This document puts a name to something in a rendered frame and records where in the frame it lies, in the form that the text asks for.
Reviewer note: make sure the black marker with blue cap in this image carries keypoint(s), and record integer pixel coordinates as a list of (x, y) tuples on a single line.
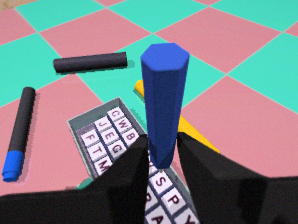
[(14, 158)]

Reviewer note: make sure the yellow stylus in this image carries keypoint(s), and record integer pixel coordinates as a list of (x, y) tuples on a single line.
[(184, 125)]

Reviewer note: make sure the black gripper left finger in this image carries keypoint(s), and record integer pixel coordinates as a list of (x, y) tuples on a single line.
[(117, 196)]

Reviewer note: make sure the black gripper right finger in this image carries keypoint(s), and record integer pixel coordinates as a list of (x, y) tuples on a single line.
[(226, 192)]

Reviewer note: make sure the grey keyboard with white letter keys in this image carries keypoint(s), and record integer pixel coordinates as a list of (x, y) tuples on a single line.
[(103, 133)]

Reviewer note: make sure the dark grey cylinder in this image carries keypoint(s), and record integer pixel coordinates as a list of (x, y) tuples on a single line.
[(90, 62)]

